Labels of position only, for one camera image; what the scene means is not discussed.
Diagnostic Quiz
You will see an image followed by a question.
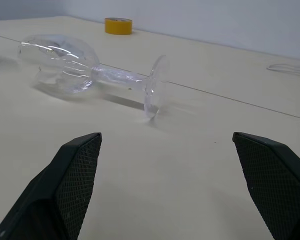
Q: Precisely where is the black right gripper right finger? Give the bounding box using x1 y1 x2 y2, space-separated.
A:
232 131 300 240

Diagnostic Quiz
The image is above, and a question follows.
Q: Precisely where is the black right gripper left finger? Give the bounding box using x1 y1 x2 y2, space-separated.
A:
0 132 103 240

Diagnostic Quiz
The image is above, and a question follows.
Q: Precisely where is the clear wine glass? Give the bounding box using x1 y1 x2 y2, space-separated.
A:
16 34 170 120

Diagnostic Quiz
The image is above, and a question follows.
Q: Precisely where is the pink cloth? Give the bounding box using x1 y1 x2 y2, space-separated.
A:
266 63 300 74

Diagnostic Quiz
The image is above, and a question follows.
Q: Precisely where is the yellow tape roll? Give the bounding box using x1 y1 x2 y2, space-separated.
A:
104 17 133 36

